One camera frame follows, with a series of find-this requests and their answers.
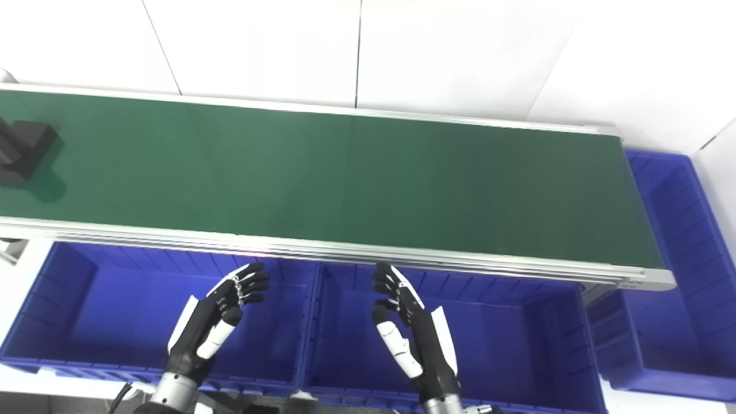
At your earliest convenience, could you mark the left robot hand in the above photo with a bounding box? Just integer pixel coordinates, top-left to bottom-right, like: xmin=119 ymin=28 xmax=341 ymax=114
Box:
xmin=167 ymin=262 xmax=271 ymax=379

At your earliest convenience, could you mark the blue plastic bin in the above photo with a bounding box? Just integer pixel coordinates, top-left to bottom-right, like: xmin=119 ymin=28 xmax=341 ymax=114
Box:
xmin=586 ymin=151 xmax=736 ymax=403
xmin=0 ymin=241 xmax=320 ymax=398
xmin=301 ymin=262 xmax=608 ymax=414

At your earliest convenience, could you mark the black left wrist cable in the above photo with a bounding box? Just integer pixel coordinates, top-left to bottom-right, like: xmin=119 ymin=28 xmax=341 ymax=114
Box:
xmin=109 ymin=382 xmax=136 ymax=414

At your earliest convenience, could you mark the green conveyor belt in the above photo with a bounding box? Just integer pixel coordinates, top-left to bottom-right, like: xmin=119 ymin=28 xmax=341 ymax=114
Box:
xmin=0 ymin=90 xmax=662 ymax=269
xmin=0 ymin=83 xmax=677 ymax=291

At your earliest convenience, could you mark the black cylinder-on-block part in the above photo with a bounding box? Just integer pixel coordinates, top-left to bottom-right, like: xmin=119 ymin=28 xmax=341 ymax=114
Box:
xmin=0 ymin=120 xmax=59 ymax=183

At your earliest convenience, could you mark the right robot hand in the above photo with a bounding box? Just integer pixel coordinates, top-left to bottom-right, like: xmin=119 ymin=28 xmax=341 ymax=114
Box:
xmin=371 ymin=262 xmax=462 ymax=398

